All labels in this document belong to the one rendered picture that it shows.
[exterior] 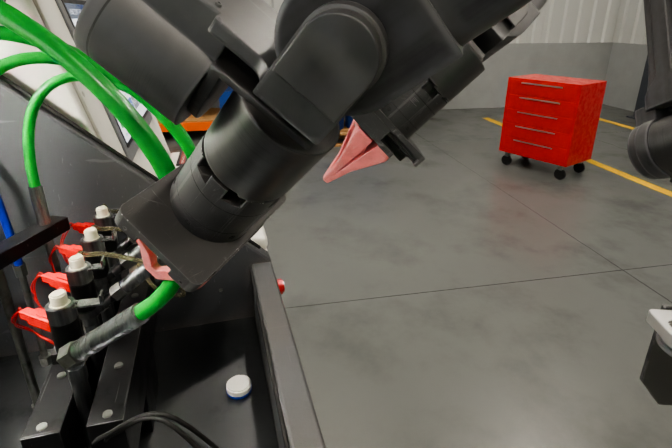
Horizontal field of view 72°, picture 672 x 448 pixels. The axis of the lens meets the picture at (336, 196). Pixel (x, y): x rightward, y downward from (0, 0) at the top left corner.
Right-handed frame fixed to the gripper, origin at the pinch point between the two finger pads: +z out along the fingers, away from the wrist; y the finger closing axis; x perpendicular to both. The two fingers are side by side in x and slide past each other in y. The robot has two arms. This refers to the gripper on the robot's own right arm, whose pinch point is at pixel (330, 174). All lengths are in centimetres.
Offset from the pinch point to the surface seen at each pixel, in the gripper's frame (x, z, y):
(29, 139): -12.2, 29.1, 29.7
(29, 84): -23, 29, 38
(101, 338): 18.2, 19.2, 6.9
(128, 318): 18.5, 15.8, 6.6
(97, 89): 18.9, 2.6, 18.9
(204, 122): -493, 177, 44
